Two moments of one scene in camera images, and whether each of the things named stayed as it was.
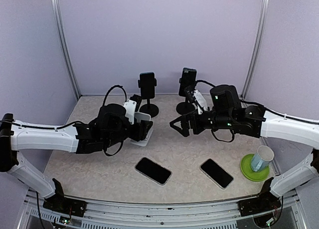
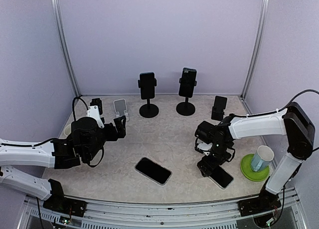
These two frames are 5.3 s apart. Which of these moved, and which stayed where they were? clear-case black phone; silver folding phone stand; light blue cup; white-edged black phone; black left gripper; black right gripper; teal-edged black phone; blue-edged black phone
Moved: silver folding phone stand; black right gripper; black left gripper
Stayed: white-edged black phone; teal-edged black phone; clear-case black phone; blue-edged black phone; light blue cup
